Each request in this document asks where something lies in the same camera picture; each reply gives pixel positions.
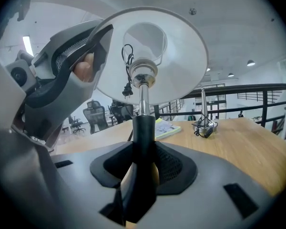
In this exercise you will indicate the white shade table lamp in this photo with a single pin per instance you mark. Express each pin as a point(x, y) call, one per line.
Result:
point(181, 56)

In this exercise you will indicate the silver gooseneck lamp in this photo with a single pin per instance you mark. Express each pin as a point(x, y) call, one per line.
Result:
point(205, 104)

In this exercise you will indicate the wooden table white legs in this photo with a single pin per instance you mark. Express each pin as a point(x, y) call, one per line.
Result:
point(240, 151)

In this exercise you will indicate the round ceiling sensor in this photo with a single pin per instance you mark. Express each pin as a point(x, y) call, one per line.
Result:
point(192, 11)

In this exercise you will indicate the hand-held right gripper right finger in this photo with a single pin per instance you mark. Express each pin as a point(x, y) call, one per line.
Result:
point(212, 170)

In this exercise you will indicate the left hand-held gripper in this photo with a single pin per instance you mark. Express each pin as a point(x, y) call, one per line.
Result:
point(41, 65)

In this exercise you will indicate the glass entrance door with windows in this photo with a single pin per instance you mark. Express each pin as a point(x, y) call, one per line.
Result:
point(213, 106)

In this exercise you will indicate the black stair railing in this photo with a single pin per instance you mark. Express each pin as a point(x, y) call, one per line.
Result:
point(257, 96)

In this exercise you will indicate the grey fisheye camera box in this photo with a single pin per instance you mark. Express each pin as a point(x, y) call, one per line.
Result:
point(20, 74)

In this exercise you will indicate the black metal railing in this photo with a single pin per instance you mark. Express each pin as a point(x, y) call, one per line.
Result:
point(264, 108)

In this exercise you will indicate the black office chair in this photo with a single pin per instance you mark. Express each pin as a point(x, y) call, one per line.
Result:
point(95, 118)
point(119, 113)
point(76, 124)

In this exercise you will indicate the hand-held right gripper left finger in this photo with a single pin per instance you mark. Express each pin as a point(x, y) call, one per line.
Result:
point(14, 163)

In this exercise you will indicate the ceiling tube light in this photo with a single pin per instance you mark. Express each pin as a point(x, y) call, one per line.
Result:
point(28, 45)

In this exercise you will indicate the yellow and white booklet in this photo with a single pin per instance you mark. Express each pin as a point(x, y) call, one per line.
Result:
point(168, 129)

